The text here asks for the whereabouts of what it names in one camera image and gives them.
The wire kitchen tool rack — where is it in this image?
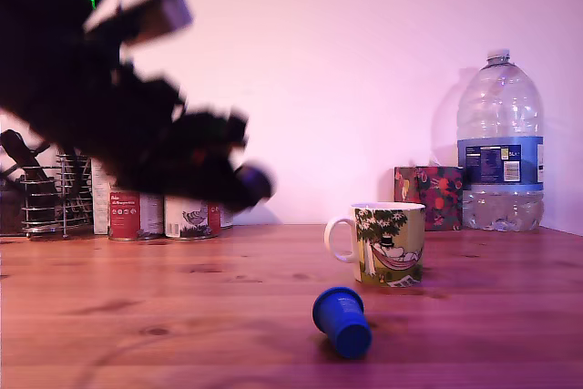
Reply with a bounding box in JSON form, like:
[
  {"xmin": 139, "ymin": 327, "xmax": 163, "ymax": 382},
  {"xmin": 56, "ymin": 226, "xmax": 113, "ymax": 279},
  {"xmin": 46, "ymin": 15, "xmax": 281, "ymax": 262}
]
[{"xmin": 19, "ymin": 150, "xmax": 95, "ymax": 240}]

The cartoon print coffee mug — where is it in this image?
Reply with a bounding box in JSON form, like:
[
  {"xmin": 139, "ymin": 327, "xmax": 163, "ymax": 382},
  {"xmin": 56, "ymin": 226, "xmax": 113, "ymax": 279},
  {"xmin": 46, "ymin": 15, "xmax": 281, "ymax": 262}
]
[{"xmin": 324, "ymin": 201, "xmax": 427, "ymax": 288}]

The grey camera box on bracket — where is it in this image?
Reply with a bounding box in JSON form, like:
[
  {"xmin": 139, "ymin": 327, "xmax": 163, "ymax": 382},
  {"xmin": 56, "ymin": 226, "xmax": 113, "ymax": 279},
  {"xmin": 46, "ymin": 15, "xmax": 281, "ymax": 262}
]
[{"xmin": 84, "ymin": 0, "xmax": 195, "ymax": 46}]

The floral pattern box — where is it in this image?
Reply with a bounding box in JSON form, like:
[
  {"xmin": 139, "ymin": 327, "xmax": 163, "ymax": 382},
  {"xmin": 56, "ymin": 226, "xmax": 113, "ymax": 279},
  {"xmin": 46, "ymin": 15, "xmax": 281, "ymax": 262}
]
[{"xmin": 394, "ymin": 165, "xmax": 465, "ymax": 232}]

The dark knife handle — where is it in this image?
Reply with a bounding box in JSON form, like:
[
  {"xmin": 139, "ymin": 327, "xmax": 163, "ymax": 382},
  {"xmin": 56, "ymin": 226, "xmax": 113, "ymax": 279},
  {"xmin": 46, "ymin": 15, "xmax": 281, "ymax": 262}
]
[{"xmin": 0, "ymin": 128, "xmax": 47, "ymax": 183}]

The red label can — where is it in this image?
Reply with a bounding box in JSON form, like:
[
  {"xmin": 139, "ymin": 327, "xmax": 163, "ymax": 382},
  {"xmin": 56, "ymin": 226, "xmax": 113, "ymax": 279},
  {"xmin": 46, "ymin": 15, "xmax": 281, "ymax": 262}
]
[{"xmin": 107, "ymin": 183, "xmax": 165, "ymax": 241}]

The blue coffee capsule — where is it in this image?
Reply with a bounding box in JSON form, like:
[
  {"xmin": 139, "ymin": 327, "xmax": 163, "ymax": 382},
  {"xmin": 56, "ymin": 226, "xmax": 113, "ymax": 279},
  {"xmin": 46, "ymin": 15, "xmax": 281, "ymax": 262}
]
[{"xmin": 312, "ymin": 286, "xmax": 373, "ymax": 360}]

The large clear water bottle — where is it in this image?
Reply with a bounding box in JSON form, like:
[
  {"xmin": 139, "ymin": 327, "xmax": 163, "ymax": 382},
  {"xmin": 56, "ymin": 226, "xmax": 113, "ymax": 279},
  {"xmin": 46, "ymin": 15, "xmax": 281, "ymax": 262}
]
[{"xmin": 456, "ymin": 47, "xmax": 546, "ymax": 232}]

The dark grey coffee capsule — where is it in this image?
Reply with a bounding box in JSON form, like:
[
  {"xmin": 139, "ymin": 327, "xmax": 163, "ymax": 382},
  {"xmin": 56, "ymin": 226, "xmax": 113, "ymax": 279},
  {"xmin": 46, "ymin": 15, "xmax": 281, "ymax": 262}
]
[{"xmin": 236, "ymin": 159, "xmax": 279, "ymax": 204}]

